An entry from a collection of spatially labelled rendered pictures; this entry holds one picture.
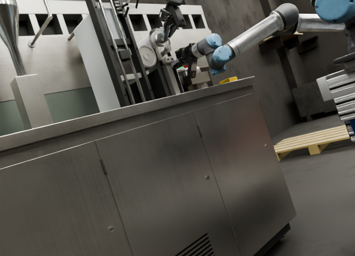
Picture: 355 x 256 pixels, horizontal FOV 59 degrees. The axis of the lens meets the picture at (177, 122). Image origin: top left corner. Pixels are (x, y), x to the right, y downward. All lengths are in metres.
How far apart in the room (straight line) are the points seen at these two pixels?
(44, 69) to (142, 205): 0.94
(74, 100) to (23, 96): 0.43
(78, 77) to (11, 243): 1.06
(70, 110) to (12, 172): 0.81
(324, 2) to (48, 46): 1.33
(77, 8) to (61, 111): 0.64
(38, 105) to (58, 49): 0.52
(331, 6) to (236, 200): 0.88
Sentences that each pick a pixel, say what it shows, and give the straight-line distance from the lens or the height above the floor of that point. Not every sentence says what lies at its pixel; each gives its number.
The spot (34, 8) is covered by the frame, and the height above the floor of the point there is 1.60.
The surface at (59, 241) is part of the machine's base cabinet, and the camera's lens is 1.05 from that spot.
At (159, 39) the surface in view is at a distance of 1.76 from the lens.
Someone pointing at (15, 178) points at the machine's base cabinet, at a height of 0.78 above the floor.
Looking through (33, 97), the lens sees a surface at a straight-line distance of 1.43.
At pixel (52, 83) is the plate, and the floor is 1.19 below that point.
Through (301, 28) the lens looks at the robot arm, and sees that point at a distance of 1.77.
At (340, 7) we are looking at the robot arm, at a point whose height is 0.96.
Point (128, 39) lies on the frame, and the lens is 1.51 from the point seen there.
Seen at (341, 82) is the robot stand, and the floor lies 0.73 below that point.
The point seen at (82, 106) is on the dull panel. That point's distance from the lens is 1.79.
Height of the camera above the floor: 0.77
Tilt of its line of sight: 1 degrees up
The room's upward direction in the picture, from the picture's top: 19 degrees counter-clockwise
